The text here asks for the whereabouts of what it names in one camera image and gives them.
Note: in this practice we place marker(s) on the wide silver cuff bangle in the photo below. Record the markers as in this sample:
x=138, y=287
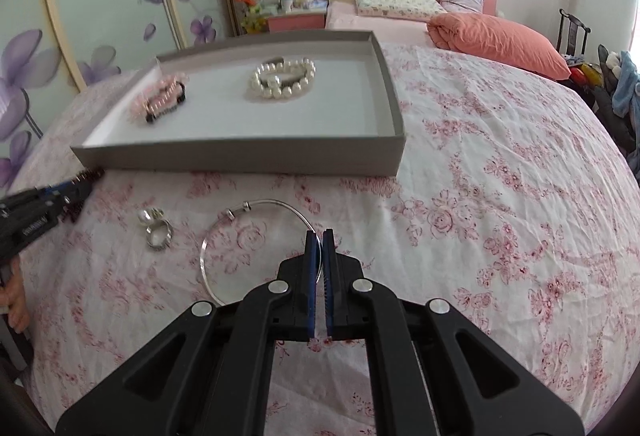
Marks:
x=290, y=78

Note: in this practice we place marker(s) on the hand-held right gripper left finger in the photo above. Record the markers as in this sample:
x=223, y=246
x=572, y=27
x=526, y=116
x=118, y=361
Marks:
x=312, y=266

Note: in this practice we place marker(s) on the dark swivel chair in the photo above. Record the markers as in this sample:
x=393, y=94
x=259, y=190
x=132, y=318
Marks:
x=607, y=105

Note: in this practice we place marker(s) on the thin silver bangle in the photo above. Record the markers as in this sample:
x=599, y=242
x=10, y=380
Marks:
x=206, y=248

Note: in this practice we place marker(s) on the orange folded quilt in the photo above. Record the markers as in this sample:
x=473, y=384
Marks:
x=500, y=40

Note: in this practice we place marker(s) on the pink nightstand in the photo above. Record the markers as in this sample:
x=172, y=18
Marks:
x=295, y=21

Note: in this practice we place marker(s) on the grey shallow tray box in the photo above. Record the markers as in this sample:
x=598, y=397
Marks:
x=300, y=115

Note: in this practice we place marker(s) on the blue plush garment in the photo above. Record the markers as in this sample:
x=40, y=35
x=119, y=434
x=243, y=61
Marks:
x=627, y=85

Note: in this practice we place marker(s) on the person's left hand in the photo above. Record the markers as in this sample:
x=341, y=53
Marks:
x=12, y=301

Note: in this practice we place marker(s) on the patterned flat pillow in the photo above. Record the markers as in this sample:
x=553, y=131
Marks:
x=400, y=5

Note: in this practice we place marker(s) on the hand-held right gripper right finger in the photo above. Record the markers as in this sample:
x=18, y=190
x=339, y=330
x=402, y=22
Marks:
x=329, y=266

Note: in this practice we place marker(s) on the dark wooden chair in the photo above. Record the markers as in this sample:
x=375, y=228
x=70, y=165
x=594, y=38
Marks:
x=572, y=30

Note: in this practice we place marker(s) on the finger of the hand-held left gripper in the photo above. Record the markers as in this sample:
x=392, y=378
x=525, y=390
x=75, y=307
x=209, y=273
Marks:
x=65, y=203
x=57, y=188

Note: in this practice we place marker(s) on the white cup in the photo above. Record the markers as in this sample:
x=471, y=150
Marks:
x=286, y=4

